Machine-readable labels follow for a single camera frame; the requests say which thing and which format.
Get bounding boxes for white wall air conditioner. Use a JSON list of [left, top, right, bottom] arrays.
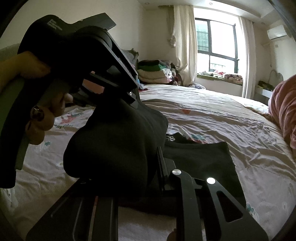
[[267, 25, 287, 40]]

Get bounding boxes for pink crumpled blanket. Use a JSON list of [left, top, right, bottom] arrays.
[[268, 75, 296, 150]]

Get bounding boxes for green quilted headboard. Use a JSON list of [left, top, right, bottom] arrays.
[[0, 43, 25, 62]]

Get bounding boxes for person's left hand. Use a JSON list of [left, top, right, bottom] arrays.
[[1, 51, 73, 145]]

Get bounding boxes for cream window curtain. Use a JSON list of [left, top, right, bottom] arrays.
[[159, 5, 198, 86]]

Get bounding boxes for stack of folded clothes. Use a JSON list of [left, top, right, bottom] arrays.
[[137, 60, 184, 86]]

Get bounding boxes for person's right hand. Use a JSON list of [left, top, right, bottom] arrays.
[[166, 229, 176, 241]]

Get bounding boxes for white strawberry print bedspread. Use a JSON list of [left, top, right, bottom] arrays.
[[1, 84, 295, 239]]

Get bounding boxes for standing fan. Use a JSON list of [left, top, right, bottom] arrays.
[[267, 69, 283, 89]]

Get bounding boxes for clothes on window sill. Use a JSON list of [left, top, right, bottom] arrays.
[[197, 71, 243, 85]]

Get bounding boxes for black long-sleeve shirt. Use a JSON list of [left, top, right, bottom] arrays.
[[63, 95, 246, 213]]

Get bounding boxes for window with dark frame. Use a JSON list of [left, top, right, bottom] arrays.
[[195, 18, 239, 74]]

